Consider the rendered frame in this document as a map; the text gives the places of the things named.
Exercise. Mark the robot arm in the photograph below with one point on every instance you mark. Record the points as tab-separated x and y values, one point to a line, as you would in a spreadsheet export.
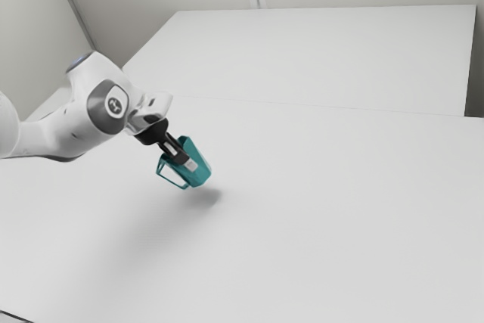
72	118

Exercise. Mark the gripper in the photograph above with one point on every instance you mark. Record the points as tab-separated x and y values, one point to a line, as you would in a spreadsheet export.
152	134

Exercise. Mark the teal faceted mug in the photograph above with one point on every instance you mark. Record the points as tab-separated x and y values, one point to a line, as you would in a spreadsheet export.
196	171

